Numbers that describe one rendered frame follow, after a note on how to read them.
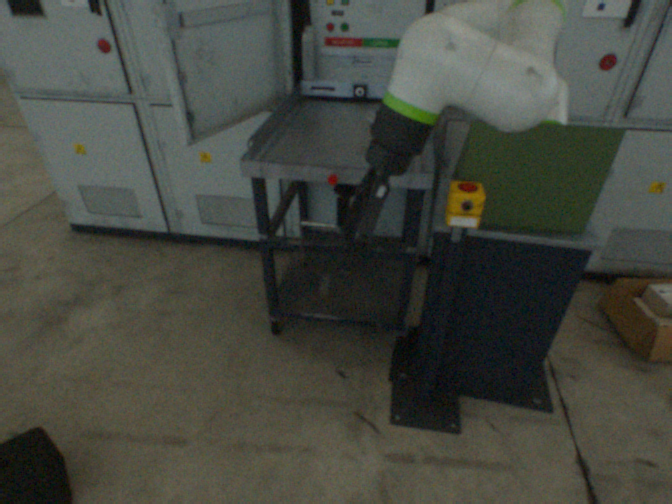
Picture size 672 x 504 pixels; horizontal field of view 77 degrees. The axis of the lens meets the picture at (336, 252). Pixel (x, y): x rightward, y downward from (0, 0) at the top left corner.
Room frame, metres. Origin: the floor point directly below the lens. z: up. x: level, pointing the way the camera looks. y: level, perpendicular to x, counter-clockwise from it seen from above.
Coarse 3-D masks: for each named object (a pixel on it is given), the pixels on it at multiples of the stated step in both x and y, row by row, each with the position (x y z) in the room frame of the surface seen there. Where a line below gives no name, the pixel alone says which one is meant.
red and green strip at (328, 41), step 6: (324, 42) 1.96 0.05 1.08; (330, 42) 1.95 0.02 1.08; (336, 42) 1.95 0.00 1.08; (342, 42) 1.95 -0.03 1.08; (348, 42) 1.94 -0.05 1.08; (354, 42) 1.94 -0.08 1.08; (360, 42) 1.93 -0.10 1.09; (366, 42) 1.93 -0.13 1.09; (372, 42) 1.93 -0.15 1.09; (378, 42) 1.92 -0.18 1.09; (384, 42) 1.92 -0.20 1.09; (390, 42) 1.91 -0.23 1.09; (396, 42) 1.91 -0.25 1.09
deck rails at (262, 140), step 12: (288, 96) 1.77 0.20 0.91; (276, 108) 1.60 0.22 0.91; (288, 108) 1.76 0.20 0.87; (276, 120) 1.58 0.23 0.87; (288, 120) 1.65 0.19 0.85; (264, 132) 1.43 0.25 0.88; (276, 132) 1.52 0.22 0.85; (252, 144) 1.30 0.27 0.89; (264, 144) 1.40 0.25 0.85; (252, 156) 1.29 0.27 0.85; (264, 156) 1.30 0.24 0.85; (420, 156) 1.29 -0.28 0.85; (420, 168) 1.20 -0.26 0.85
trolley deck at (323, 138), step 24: (312, 120) 1.66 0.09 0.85; (336, 120) 1.66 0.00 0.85; (360, 120) 1.66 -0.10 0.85; (288, 144) 1.41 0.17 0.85; (312, 144) 1.41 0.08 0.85; (336, 144) 1.41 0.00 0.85; (360, 144) 1.41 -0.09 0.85; (432, 144) 1.40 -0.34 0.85; (264, 168) 1.26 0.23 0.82; (288, 168) 1.24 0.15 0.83; (312, 168) 1.23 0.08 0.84; (336, 168) 1.22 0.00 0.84; (360, 168) 1.21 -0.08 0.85; (408, 168) 1.21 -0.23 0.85; (432, 168) 1.21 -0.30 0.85
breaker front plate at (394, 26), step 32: (320, 0) 1.96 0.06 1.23; (352, 0) 1.94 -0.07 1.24; (384, 0) 1.92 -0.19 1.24; (416, 0) 1.90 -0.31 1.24; (320, 32) 1.96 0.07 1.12; (352, 32) 1.94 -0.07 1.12; (384, 32) 1.92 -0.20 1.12; (320, 64) 1.96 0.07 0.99; (352, 64) 1.94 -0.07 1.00; (384, 64) 1.92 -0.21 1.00
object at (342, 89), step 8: (304, 80) 1.97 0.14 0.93; (312, 80) 1.96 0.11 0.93; (320, 80) 1.96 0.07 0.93; (304, 88) 1.96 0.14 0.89; (312, 88) 1.96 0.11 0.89; (320, 88) 1.95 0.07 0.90; (328, 88) 1.95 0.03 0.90; (336, 88) 1.94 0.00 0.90; (344, 88) 1.93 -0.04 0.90; (352, 88) 1.93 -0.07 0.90; (368, 88) 1.92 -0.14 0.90; (376, 88) 1.91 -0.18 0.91; (384, 88) 1.91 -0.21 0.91; (344, 96) 1.93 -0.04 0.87; (352, 96) 1.93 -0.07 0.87; (368, 96) 1.92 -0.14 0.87; (376, 96) 1.91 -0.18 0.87
